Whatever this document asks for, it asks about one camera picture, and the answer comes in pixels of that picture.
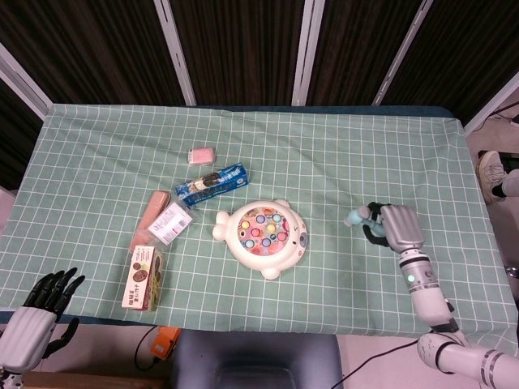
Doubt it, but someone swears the black and silver left hand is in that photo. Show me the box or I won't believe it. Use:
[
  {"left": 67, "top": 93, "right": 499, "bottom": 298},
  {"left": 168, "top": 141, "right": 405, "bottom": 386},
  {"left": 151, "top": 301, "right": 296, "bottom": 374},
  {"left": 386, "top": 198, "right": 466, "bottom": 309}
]
[{"left": 0, "top": 267, "right": 87, "bottom": 374}]

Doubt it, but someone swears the black and silver right hand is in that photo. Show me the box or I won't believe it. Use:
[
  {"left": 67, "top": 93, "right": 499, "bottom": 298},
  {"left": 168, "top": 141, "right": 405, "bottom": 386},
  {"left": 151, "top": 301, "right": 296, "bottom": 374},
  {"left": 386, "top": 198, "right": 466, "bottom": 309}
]
[{"left": 362, "top": 201, "right": 426, "bottom": 255}]

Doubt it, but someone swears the small light blue toy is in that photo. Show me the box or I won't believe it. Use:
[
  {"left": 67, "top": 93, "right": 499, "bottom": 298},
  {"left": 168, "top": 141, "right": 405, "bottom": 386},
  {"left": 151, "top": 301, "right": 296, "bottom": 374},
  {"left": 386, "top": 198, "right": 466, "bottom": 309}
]
[{"left": 343, "top": 205, "right": 386, "bottom": 240}]

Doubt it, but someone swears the white fish fishing game toy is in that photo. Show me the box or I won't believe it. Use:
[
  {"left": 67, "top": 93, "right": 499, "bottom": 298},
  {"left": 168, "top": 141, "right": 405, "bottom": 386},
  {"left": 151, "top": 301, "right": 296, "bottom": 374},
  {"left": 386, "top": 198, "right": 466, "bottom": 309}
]
[{"left": 212, "top": 198, "right": 309, "bottom": 281}]

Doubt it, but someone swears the green checked tablecloth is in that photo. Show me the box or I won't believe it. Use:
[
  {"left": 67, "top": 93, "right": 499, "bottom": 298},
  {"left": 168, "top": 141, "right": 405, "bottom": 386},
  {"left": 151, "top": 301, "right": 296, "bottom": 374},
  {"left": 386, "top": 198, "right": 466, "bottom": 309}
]
[{"left": 0, "top": 103, "right": 519, "bottom": 341}]

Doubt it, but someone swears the white sneaker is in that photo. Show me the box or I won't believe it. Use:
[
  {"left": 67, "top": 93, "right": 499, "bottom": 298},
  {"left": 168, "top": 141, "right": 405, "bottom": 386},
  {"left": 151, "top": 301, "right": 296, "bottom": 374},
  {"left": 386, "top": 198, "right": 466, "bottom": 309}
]
[{"left": 476, "top": 150, "right": 508, "bottom": 203}]

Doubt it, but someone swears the grey trouser leg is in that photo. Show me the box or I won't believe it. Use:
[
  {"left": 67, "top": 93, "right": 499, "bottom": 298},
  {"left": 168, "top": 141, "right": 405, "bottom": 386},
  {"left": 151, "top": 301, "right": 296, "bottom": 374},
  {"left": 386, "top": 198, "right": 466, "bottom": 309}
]
[{"left": 500, "top": 168, "right": 519, "bottom": 199}]

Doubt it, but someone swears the white brown biscuit box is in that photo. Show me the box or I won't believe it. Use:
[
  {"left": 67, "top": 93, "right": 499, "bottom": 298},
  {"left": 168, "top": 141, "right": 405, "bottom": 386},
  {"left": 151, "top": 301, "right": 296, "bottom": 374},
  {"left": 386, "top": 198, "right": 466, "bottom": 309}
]
[{"left": 120, "top": 245, "right": 165, "bottom": 313}]

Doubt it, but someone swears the orange device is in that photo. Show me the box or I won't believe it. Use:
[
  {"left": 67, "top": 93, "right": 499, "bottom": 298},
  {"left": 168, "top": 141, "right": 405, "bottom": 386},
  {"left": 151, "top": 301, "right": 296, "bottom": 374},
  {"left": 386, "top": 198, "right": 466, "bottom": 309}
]
[{"left": 150, "top": 326, "right": 182, "bottom": 361}]

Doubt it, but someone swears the clear packet with white label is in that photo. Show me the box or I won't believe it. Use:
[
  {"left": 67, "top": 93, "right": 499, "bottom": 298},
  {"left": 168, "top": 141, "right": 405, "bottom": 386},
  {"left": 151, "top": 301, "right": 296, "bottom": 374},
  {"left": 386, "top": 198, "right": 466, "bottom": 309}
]
[{"left": 146, "top": 199, "right": 194, "bottom": 246}]

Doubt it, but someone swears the pink sausage stick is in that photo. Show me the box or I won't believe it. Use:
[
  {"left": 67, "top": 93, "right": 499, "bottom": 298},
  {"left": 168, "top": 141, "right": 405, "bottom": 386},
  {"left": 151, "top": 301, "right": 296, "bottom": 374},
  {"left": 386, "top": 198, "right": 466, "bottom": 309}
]
[{"left": 129, "top": 190, "right": 170, "bottom": 252}]

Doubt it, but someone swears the blue cookie box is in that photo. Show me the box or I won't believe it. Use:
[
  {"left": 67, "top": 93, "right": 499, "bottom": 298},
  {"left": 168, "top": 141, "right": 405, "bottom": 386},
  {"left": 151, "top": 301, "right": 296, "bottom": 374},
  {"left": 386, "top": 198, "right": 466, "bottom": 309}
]
[{"left": 174, "top": 161, "right": 251, "bottom": 207}]

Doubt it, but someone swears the grey blue padded seat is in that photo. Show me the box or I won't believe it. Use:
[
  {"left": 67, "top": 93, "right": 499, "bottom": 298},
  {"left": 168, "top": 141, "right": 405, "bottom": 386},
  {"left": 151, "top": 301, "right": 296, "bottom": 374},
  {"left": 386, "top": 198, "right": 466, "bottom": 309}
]
[{"left": 169, "top": 330, "right": 345, "bottom": 389}]

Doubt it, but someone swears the small pink wrapped packet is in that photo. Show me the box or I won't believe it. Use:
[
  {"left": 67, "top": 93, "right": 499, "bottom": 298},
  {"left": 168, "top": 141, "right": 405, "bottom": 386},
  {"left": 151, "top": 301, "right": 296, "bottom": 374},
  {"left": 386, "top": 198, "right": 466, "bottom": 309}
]
[{"left": 187, "top": 147, "right": 217, "bottom": 167}]

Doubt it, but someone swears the thin black cable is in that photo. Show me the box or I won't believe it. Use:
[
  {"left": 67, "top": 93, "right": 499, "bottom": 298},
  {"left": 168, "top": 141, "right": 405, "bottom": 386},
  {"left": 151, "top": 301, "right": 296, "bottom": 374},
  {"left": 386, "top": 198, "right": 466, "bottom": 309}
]
[{"left": 340, "top": 338, "right": 421, "bottom": 388}]

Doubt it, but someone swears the white frame post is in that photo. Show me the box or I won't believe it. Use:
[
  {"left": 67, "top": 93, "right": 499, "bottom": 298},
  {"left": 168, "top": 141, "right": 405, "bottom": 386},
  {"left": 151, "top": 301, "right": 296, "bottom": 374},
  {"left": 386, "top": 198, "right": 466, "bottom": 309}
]
[
  {"left": 464, "top": 71, "right": 519, "bottom": 135},
  {"left": 152, "top": 0, "right": 198, "bottom": 107},
  {"left": 371, "top": 0, "right": 435, "bottom": 105},
  {"left": 0, "top": 42, "right": 54, "bottom": 122},
  {"left": 291, "top": 0, "right": 326, "bottom": 107}
]

